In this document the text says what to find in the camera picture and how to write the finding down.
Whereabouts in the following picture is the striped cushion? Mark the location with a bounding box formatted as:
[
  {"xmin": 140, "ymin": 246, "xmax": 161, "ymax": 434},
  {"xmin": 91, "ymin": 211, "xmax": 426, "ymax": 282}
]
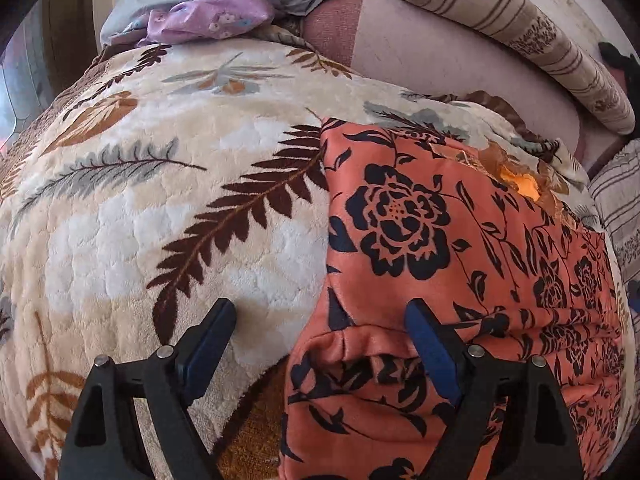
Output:
[{"xmin": 587, "ymin": 137, "xmax": 640, "ymax": 311}]

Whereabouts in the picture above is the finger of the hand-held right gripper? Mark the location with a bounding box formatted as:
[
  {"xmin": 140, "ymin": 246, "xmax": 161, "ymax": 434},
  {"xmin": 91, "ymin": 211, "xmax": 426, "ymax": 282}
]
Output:
[{"xmin": 597, "ymin": 41, "xmax": 640, "ymax": 96}]

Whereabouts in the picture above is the purple floral cloth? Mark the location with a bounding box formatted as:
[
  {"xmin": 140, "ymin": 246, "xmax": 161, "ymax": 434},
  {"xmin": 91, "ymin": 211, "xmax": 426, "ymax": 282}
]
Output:
[{"xmin": 135, "ymin": 0, "xmax": 276, "ymax": 48}]

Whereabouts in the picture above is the orange floral garment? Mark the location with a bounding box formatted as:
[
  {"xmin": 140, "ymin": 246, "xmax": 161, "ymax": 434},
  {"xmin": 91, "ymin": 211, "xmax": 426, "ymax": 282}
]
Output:
[{"xmin": 277, "ymin": 116, "xmax": 632, "ymax": 480}]

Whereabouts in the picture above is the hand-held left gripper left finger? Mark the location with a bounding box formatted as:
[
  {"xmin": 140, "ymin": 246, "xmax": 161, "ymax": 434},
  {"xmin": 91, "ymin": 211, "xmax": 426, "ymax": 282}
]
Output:
[{"xmin": 59, "ymin": 298, "xmax": 237, "ymax": 480}]

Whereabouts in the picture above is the striped bolster pillow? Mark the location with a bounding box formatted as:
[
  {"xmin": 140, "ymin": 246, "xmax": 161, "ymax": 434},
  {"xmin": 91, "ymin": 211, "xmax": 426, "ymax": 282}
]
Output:
[{"xmin": 384, "ymin": 0, "xmax": 636, "ymax": 136}]

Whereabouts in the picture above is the leaf-print fleece blanket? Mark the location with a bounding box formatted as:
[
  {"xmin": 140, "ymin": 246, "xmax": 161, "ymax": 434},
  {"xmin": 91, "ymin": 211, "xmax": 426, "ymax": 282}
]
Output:
[{"xmin": 0, "ymin": 37, "xmax": 608, "ymax": 480}]

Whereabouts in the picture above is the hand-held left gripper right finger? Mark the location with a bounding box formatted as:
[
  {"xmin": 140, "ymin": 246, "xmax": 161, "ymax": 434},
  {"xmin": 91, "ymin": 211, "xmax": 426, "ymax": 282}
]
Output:
[{"xmin": 404, "ymin": 298, "xmax": 586, "ymax": 480}]

